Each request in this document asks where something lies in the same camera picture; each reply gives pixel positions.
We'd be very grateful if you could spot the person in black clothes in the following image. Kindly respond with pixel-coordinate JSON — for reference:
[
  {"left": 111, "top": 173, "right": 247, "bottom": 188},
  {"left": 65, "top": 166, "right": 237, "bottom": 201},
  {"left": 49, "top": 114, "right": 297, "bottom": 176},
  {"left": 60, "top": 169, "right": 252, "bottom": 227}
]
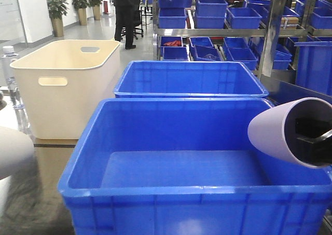
[{"left": 114, "top": 0, "right": 136, "bottom": 50}]

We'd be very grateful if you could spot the metal shelving rack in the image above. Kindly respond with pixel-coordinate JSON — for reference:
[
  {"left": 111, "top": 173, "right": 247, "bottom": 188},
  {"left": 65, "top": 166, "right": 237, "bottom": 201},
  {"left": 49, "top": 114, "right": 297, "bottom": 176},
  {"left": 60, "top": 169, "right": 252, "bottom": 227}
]
[{"left": 152, "top": 0, "right": 332, "bottom": 82}]

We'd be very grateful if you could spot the large blue bin rear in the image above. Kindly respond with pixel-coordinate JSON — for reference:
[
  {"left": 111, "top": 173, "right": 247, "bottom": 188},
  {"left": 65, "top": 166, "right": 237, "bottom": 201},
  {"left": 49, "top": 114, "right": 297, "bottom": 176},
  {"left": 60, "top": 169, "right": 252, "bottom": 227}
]
[{"left": 114, "top": 61, "right": 269, "bottom": 98}]

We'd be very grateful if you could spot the large blue bin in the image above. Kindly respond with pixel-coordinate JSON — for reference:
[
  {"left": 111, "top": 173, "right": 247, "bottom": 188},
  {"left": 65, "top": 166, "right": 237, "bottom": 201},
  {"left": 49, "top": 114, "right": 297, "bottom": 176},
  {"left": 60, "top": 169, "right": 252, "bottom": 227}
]
[
  {"left": 58, "top": 97, "right": 331, "bottom": 234},
  {"left": 114, "top": 61, "right": 269, "bottom": 98}
]

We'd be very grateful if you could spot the cream plastic tub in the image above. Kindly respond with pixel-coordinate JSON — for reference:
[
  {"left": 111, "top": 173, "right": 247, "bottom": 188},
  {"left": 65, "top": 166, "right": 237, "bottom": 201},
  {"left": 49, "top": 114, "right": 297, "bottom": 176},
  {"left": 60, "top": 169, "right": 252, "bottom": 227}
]
[{"left": 10, "top": 39, "right": 123, "bottom": 139}]

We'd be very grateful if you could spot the lavender plastic cup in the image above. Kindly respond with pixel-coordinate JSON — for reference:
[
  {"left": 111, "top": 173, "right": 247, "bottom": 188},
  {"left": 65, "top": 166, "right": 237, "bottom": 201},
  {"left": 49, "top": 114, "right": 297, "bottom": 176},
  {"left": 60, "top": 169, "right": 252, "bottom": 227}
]
[{"left": 247, "top": 97, "right": 331, "bottom": 168}]

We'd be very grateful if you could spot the potted plant gold pot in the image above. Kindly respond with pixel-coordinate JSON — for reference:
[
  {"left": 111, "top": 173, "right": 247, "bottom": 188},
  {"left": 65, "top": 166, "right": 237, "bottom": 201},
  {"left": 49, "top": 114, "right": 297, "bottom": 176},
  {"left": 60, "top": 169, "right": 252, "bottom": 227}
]
[{"left": 46, "top": 0, "right": 68, "bottom": 37}]

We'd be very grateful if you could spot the large blue bin front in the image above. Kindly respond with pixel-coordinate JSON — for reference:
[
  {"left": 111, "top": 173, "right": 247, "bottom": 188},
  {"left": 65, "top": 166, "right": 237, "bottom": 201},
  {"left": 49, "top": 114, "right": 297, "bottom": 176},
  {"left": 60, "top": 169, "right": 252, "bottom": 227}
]
[{"left": 58, "top": 97, "right": 331, "bottom": 234}]

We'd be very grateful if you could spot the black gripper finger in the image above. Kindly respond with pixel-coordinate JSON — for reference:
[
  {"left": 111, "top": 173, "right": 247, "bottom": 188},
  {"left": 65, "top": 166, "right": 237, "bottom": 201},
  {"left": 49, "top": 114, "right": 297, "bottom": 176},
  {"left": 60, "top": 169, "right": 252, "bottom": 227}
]
[{"left": 295, "top": 117, "right": 331, "bottom": 165}]

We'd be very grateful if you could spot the blue bin right side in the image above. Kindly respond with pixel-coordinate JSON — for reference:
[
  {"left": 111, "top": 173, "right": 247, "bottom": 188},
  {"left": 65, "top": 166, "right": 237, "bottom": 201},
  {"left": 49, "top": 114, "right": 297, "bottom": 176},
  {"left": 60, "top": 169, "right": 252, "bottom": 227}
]
[{"left": 295, "top": 41, "right": 331, "bottom": 95}]

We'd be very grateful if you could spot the cream plastic cup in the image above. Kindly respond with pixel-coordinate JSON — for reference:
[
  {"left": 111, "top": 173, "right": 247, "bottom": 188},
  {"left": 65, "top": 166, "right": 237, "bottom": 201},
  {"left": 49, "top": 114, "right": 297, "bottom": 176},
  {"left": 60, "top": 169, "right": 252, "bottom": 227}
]
[{"left": 1, "top": 127, "right": 34, "bottom": 179}]

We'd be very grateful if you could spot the clear water bottle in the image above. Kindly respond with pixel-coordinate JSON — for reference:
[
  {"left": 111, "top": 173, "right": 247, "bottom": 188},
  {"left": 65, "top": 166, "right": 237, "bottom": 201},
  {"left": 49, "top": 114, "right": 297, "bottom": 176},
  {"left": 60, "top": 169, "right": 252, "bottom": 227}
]
[{"left": 1, "top": 46, "right": 32, "bottom": 136}]

